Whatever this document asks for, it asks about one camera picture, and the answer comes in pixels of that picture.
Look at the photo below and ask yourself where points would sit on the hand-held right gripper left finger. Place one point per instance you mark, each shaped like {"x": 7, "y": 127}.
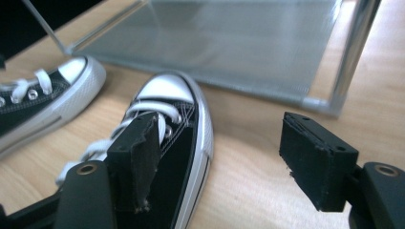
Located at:
{"x": 133, "y": 159}

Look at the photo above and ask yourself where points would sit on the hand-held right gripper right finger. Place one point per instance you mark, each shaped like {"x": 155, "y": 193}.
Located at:
{"x": 318, "y": 168}

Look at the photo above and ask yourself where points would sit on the black white canvas shoe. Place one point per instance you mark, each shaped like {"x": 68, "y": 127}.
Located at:
{"x": 63, "y": 105}
{"x": 168, "y": 87}

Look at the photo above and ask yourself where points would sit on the metal mesh shoe rack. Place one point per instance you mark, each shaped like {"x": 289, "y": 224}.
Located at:
{"x": 223, "y": 47}

